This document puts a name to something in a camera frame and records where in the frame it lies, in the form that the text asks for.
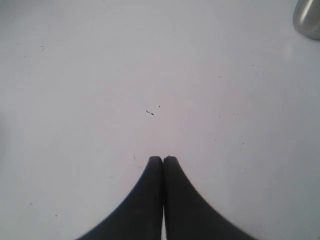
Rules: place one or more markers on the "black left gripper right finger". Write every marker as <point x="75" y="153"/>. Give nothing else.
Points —
<point x="187" y="215"/>

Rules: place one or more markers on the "stainless steel cup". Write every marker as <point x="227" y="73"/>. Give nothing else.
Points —
<point x="306" y="18"/>

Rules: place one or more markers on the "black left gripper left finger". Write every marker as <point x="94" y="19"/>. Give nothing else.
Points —
<point x="140" y="215"/>

